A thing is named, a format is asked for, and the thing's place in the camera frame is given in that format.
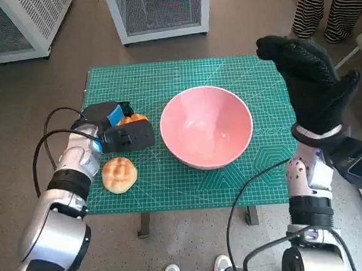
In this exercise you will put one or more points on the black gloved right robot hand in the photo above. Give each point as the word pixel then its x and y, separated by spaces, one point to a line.
pixel 313 90

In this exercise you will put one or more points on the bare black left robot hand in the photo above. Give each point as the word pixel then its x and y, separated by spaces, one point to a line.
pixel 101 111

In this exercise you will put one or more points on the oblong toy bread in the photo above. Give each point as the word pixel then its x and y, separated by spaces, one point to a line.
pixel 137 118

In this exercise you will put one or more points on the round toy bread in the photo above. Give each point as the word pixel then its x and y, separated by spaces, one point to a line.
pixel 120 174

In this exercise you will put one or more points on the pink bowl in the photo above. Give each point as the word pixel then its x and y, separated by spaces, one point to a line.
pixel 205 131

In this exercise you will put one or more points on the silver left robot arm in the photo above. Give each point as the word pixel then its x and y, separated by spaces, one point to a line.
pixel 52 235

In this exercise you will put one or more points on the person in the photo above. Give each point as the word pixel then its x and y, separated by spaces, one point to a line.
pixel 308 11

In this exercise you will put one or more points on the green cutting mat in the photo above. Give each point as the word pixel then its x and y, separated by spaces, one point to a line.
pixel 172 188

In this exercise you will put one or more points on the white mesh cabinet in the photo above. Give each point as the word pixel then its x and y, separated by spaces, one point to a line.
pixel 38 15
pixel 161 10

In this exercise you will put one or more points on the dark table leg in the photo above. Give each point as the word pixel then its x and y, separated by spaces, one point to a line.
pixel 145 223
pixel 253 215

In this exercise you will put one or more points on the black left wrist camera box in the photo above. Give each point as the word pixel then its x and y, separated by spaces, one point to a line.
pixel 132 138

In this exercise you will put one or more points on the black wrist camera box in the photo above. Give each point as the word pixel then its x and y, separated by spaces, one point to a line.
pixel 361 161
pixel 132 138

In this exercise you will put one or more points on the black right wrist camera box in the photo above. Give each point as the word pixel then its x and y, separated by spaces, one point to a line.
pixel 361 161

